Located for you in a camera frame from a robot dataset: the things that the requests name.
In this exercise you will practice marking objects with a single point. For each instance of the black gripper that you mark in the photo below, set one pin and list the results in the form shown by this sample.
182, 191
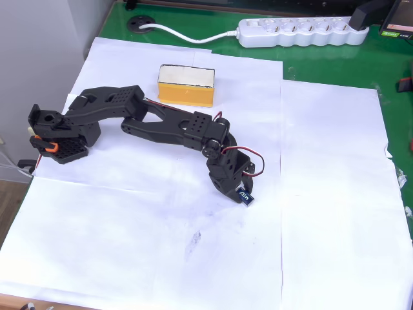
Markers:
230, 190

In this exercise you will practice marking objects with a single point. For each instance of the small white eraser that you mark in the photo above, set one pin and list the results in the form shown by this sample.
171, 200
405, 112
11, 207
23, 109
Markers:
245, 197

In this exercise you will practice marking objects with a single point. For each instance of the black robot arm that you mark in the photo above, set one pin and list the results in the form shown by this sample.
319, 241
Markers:
151, 129

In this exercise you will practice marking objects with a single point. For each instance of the yellow sponge block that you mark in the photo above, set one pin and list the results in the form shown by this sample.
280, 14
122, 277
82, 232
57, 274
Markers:
186, 87

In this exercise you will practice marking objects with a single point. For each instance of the white paper sheet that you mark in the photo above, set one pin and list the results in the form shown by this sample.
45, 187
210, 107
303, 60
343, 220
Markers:
129, 245
161, 155
338, 200

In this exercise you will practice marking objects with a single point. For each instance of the white power strip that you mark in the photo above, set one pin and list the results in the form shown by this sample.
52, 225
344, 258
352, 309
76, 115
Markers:
303, 32

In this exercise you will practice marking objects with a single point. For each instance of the black orange table clamp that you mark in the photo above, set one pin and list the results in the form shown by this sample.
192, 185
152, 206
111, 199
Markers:
48, 147

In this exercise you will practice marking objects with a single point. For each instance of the red black small tool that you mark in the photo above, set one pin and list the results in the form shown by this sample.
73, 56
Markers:
405, 84

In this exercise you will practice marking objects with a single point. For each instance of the black power adapter plug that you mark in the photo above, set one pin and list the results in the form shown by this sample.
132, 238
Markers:
368, 14

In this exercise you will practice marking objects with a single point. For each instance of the black green labelled box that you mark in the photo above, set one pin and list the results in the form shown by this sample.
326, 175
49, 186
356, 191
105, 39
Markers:
398, 27

